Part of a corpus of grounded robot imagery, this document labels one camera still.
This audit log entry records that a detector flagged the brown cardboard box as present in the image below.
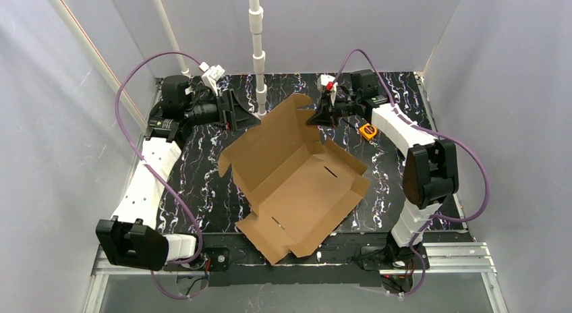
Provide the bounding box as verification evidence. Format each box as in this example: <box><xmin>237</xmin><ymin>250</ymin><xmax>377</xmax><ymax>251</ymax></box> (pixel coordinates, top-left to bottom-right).
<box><xmin>218</xmin><ymin>93</ymin><xmax>370</xmax><ymax>265</ymax></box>

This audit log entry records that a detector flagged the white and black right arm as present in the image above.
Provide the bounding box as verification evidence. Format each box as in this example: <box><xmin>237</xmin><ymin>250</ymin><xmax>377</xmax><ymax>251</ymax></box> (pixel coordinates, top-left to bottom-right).
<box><xmin>306</xmin><ymin>70</ymin><xmax>459</xmax><ymax>249</ymax></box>

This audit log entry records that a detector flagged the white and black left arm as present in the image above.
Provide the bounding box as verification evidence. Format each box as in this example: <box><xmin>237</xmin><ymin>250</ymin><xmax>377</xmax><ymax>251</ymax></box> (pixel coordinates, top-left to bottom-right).
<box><xmin>95</xmin><ymin>75</ymin><xmax>260</xmax><ymax>271</ymax></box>

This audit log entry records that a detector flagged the yellow tape measure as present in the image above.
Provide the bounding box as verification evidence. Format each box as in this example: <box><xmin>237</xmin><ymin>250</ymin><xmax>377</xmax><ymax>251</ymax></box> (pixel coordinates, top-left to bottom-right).
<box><xmin>358</xmin><ymin>123</ymin><xmax>378</xmax><ymax>141</ymax></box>

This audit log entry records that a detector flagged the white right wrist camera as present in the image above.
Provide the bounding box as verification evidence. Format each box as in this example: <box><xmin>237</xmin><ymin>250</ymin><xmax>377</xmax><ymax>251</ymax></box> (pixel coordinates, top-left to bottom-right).
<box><xmin>316</xmin><ymin>74</ymin><xmax>337</xmax><ymax>94</ymax></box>

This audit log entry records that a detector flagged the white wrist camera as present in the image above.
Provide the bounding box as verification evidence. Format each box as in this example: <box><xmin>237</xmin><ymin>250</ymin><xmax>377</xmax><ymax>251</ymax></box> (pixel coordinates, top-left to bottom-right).
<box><xmin>198</xmin><ymin>61</ymin><xmax>225</xmax><ymax>97</ymax></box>
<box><xmin>316</xmin><ymin>74</ymin><xmax>337</xmax><ymax>94</ymax></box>

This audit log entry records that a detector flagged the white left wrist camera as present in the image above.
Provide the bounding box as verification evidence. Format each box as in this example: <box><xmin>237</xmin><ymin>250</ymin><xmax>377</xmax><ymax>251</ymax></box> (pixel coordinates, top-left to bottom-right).
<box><xmin>198</xmin><ymin>61</ymin><xmax>225</xmax><ymax>97</ymax></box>

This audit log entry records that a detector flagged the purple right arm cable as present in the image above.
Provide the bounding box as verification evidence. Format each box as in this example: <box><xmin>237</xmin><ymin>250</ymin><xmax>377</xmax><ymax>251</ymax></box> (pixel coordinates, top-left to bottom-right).
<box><xmin>334</xmin><ymin>48</ymin><xmax>492</xmax><ymax>298</ymax></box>

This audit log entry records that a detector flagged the white pvc pipe frame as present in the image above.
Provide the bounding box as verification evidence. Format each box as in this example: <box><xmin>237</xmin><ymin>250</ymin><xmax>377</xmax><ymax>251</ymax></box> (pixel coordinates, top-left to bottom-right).
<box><xmin>47</xmin><ymin>0</ymin><xmax>258</xmax><ymax>133</ymax></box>

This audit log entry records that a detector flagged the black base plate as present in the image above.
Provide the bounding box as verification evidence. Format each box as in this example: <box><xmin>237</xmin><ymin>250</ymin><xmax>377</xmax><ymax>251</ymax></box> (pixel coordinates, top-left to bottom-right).
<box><xmin>164</xmin><ymin>232</ymin><xmax>400</xmax><ymax>287</ymax></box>

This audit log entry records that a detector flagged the aluminium rail frame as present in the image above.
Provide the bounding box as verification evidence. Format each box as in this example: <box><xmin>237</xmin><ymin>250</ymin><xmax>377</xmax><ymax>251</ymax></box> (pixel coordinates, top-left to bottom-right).
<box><xmin>84</xmin><ymin>242</ymin><xmax>507</xmax><ymax>312</ymax></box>

